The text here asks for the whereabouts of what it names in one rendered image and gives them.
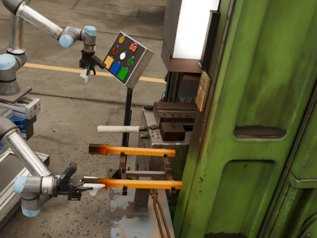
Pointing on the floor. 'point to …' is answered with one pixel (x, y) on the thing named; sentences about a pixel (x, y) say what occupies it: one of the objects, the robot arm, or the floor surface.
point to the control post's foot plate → (112, 174)
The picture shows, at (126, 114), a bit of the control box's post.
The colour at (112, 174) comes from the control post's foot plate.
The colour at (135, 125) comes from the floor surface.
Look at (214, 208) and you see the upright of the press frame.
